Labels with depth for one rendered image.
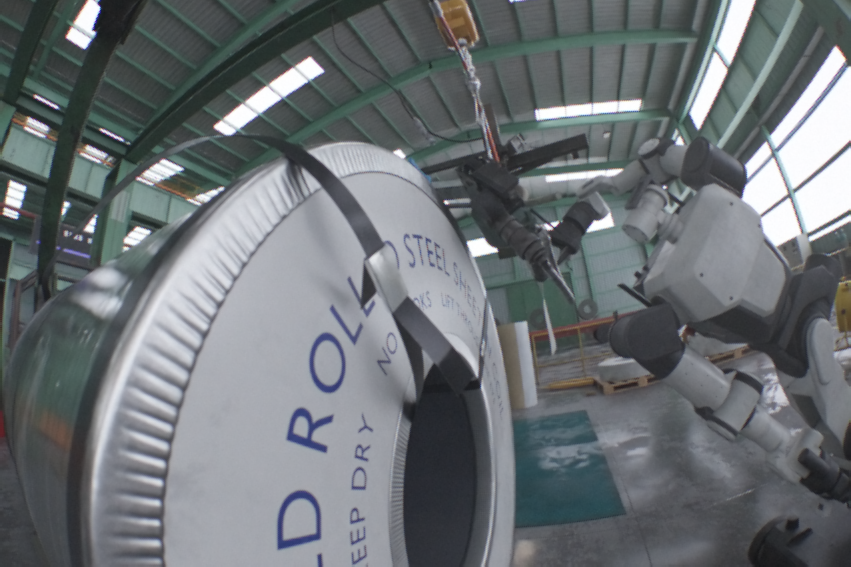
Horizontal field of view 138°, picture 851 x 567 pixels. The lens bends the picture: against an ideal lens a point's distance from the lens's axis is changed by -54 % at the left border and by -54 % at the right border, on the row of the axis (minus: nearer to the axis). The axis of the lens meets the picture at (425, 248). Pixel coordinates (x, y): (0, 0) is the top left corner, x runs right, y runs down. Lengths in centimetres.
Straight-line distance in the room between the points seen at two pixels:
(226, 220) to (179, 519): 20
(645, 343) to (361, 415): 51
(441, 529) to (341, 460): 63
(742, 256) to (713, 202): 12
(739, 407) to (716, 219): 37
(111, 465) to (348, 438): 22
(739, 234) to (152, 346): 81
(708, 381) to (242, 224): 77
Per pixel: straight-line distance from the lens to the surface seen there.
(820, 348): 91
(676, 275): 69
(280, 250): 30
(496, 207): 78
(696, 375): 76
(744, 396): 80
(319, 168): 34
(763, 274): 78
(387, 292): 33
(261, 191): 29
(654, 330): 70
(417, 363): 40
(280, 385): 28
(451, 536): 92
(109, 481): 21
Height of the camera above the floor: 103
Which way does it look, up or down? 17 degrees up
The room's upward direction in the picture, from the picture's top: 7 degrees counter-clockwise
